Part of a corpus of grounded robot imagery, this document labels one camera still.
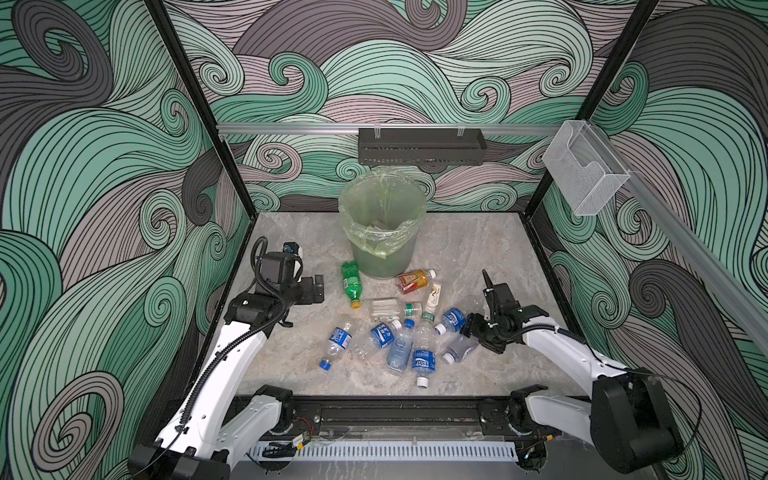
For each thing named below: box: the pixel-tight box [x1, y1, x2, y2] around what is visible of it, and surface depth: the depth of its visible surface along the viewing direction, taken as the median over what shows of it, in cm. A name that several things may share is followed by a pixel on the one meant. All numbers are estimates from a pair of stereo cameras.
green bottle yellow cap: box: [341, 261, 363, 310], surface depth 97 cm
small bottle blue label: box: [434, 307, 467, 335], surface depth 87 cm
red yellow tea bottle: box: [397, 269, 437, 295], surface depth 97 cm
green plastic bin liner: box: [338, 165, 427, 259], surface depth 95 cm
